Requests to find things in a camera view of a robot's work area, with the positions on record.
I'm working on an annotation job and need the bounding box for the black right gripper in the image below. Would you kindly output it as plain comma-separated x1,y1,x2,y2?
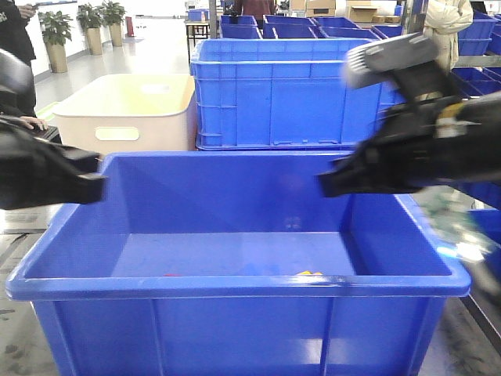
318,92,500,197

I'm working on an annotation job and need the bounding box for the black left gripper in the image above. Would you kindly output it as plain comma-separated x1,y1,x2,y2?
1,117,106,210

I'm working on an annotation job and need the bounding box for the yellow duplo brick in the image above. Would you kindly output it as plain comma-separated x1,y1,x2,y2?
296,270,323,276

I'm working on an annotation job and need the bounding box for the cream plastic bin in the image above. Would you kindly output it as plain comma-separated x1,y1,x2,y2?
52,74,197,155

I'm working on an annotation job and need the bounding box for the large blue target bin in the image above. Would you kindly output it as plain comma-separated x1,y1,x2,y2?
5,152,471,375

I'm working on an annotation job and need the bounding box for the person in beige coat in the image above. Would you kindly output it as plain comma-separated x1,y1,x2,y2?
424,0,474,71

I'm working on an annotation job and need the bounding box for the potted plant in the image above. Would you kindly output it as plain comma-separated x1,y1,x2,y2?
38,11,73,74

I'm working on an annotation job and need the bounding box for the big blue crate behind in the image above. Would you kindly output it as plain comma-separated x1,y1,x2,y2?
190,38,402,150

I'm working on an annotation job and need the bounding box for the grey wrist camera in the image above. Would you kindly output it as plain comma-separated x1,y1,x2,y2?
343,33,460,103

